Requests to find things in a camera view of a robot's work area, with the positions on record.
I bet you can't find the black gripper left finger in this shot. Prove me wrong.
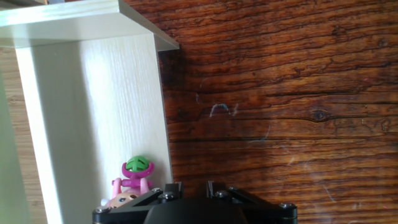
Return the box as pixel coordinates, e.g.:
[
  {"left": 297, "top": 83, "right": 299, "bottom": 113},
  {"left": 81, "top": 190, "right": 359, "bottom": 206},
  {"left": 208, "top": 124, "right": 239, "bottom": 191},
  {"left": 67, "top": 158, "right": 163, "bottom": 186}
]
[{"left": 92, "top": 181, "right": 184, "bottom": 224}]

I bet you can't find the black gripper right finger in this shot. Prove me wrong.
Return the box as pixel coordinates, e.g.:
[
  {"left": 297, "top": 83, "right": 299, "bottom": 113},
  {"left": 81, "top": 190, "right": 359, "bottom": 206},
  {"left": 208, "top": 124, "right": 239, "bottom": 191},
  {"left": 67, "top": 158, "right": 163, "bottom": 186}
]
[{"left": 205, "top": 180, "right": 299, "bottom": 224}]

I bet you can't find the pink toy figure green ball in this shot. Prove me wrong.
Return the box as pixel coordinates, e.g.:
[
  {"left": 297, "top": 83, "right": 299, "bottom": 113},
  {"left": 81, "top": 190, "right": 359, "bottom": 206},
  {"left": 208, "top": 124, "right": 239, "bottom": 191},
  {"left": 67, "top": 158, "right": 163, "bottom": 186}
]
[{"left": 99, "top": 155, "right": 155, "bottom": 210}]

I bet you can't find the cream wooden shelf box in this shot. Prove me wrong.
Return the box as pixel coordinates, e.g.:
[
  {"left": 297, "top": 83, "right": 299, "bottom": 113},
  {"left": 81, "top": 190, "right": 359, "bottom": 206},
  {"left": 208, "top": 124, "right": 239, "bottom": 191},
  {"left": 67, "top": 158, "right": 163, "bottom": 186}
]
[{"left": 0, "top": 0, "right": 180, "bottom": 224}]

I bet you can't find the wood grain mat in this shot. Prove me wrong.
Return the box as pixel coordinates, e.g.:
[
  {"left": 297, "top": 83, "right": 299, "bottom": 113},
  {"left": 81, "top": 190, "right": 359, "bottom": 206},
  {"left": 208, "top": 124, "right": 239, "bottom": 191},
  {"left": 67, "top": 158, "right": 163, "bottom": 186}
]
[{"left": 0, "top": 0, "right": 398, "bottom": 224}]

